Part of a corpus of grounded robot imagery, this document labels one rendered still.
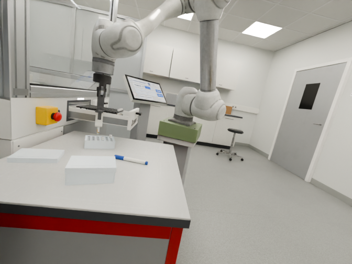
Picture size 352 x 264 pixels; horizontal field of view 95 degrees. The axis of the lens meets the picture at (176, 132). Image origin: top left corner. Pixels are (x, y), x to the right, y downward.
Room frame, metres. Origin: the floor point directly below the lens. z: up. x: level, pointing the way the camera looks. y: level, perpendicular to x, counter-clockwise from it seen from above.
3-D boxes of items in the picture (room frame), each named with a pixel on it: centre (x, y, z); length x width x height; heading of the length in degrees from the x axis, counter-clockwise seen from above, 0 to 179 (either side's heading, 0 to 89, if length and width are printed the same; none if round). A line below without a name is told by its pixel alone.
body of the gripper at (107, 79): (0.74, 0.37, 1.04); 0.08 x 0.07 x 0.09; 29
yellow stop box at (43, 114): (0.66, 0.54, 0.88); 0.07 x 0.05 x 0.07; 7
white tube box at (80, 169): (0.45, 0.23, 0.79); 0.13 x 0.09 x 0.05; 115
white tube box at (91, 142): (0.72, 0.34, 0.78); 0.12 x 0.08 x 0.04; 119
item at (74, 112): (1.00, 0.49, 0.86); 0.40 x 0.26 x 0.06; 97
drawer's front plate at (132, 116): (1.03, 0.28, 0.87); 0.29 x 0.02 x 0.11; 7
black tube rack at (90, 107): (1.00, 0.48, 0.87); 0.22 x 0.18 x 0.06; 97
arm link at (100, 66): (0.74, 0.37, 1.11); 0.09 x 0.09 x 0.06
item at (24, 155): (0.51, 0.45, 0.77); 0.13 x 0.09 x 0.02; 113
